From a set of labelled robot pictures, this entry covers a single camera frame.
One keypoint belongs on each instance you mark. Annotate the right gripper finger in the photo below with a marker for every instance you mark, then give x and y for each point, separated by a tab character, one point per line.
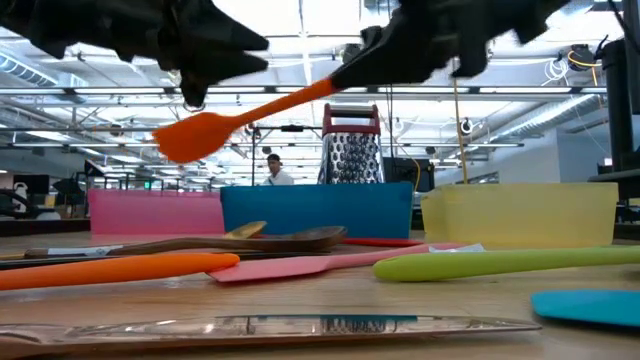
395	55

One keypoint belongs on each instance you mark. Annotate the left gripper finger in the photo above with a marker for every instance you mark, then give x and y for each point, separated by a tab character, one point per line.
220	62
225	30

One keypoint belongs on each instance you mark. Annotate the orange silicone spatula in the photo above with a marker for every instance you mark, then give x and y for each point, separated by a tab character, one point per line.
125	270
195	137

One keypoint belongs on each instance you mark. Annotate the dark wooden spoon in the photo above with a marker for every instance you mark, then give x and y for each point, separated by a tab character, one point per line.
310	239

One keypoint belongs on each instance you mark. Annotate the pink silicone spatula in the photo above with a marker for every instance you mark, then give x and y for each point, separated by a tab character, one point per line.
270	270

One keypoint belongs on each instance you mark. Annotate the blue silicone spatula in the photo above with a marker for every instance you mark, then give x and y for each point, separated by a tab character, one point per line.
590	307

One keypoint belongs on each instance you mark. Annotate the black ceiling fixture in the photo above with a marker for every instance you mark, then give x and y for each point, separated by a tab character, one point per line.
580	55
351	52

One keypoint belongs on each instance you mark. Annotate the black tripod stand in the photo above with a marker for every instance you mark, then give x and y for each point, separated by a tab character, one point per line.
253	160

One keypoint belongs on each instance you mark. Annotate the red-trimmed steel box grater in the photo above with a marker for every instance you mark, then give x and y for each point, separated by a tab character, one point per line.
350	160

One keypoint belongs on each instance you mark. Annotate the black monitor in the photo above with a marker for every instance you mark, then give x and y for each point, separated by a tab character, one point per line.
405	175

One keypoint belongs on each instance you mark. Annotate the person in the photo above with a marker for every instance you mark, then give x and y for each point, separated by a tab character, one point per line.
277	177

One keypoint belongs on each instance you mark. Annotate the pink plastic bin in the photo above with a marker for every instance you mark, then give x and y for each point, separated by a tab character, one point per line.
150	212

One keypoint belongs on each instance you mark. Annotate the black office chair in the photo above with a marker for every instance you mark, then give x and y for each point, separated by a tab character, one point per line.
70	192

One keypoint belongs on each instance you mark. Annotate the small gold spoon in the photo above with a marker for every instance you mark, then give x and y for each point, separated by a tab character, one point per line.
247	230

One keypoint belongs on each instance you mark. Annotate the blue plastic bin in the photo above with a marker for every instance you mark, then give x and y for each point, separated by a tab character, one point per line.
320	210

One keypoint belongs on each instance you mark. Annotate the red silicone spatula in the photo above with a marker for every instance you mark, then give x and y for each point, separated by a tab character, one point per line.
385	242

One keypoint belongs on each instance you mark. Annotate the yellow plastic bin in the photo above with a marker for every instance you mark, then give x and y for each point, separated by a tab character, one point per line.
520	215

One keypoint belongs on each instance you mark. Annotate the dark low table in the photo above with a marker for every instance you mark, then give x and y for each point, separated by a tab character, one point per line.
40	226

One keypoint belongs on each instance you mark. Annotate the dark side desk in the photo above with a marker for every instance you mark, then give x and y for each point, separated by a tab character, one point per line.
620	180

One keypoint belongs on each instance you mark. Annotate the green silicone spoon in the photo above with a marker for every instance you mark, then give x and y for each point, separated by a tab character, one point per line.
475	262

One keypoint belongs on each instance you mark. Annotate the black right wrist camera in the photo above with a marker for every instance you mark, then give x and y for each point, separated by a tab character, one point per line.
372	36

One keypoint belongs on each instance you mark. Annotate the black upright post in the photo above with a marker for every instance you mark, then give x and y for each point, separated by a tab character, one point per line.
620	110

